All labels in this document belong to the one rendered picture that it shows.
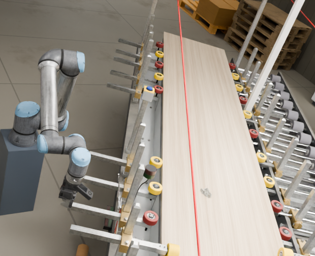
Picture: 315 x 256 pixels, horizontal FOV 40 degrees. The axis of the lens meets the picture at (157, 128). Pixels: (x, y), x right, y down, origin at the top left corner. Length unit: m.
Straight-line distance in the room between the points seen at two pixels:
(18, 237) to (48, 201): 0.43
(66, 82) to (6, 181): 0.91
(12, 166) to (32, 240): 0.55
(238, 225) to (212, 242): 0.25
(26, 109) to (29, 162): 0.39
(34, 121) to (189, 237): 1.30
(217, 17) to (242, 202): 6.01
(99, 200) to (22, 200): 0.67
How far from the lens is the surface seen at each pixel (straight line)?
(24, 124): 2.95
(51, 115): 2.24
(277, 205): 2.83
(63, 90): 2.68
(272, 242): 2.56
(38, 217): 3.42
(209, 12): 8.53
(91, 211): 2.31
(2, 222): 3.35
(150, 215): 2.32
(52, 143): 2.16
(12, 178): 3.16
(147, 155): 3.22
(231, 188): 2.77
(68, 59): 2.50
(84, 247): 3.18
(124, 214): 2.33
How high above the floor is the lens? 2.46
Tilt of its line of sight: 31 degrees down
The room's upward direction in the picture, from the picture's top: 20 degrees clockwise
